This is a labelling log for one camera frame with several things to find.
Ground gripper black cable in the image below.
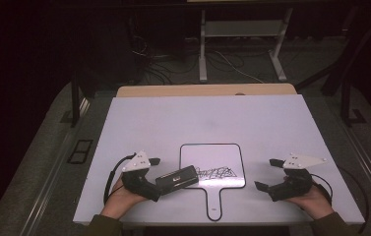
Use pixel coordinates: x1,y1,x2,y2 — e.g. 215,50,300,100
102,152,138,207
310,165,370,234

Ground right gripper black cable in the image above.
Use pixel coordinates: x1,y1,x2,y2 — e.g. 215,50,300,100
310,165,370,234

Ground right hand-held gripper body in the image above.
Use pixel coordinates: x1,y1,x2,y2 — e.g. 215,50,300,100
269,152,327,203

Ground person's left hand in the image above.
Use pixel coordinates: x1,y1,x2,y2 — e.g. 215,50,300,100
100,176,149,220

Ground white floor cable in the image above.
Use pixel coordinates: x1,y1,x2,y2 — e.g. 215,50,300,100
212,48,267,85

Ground white metal stand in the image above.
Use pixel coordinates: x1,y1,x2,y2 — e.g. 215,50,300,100
198,7,294,84

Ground wooden table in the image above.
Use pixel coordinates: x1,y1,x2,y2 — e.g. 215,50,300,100
116,83,298,98

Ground black metal stand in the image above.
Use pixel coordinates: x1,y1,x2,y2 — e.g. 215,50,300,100
320,6,368,128
59,70,92,129

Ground person's right hand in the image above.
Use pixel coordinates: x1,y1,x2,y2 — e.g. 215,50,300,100
282,175,336,221

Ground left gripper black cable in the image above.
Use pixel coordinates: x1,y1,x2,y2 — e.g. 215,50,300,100
102,152,138,207

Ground tangle of black cables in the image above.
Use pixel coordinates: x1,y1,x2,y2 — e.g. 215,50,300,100
128,16,201,87

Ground black rectangular floor frame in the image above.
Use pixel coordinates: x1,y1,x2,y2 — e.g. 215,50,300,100
66,139,94,165

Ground metal floor rail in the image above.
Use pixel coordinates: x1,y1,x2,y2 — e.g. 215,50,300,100
340,122,371,214
19,97,92,236

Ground black whiteboard eraser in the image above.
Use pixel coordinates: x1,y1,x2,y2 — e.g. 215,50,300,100
155,164,200,197

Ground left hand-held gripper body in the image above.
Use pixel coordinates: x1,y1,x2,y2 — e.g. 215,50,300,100
121,149,157,195

